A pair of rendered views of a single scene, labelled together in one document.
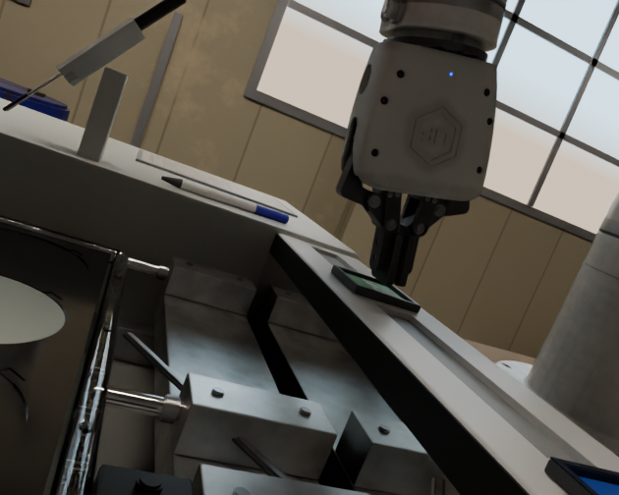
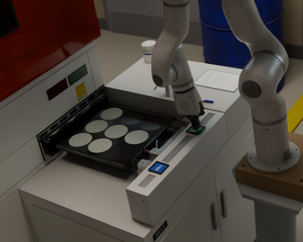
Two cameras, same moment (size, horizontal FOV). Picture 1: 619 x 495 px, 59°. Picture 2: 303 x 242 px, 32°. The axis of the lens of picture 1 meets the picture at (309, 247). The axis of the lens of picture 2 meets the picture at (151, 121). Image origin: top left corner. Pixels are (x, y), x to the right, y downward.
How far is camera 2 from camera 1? 1.89 m
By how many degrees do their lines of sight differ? 60
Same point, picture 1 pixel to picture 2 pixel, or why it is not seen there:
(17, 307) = (142, 137)
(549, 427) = (173, 158)
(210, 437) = (152, 156)
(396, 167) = (181, 111)
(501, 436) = (159, 158)
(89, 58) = not seen: hidden behind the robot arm
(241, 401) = (156, 151)
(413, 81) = (177, 98)
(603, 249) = not seen: hidden behind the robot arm
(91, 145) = (168, 94)
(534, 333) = not seen: outside the picture
